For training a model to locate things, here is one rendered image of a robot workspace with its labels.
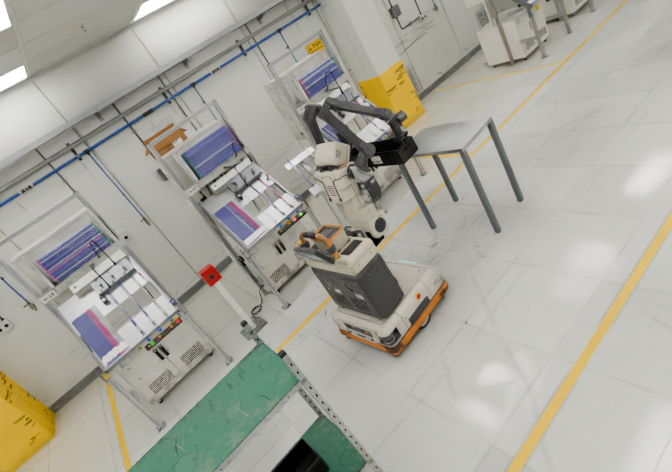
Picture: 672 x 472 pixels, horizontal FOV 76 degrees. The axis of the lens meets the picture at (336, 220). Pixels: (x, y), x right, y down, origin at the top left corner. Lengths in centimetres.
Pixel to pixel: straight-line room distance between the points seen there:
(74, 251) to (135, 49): 267
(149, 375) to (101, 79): 328
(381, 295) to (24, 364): 429
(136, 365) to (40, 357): 185
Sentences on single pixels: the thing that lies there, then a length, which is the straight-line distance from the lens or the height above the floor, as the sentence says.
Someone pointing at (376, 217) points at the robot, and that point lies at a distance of 296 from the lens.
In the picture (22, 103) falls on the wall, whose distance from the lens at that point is 567.
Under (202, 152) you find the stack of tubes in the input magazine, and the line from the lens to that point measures 427.
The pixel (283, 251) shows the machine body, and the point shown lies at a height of 33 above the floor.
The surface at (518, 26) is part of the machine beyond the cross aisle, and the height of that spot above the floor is 50.
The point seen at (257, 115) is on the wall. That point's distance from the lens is 614.
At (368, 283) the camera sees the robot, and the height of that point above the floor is 60.
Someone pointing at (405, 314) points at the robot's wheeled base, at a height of 23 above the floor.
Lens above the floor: 209
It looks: 24 degrees down
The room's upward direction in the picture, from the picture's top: 32 degrees counter-clockwise
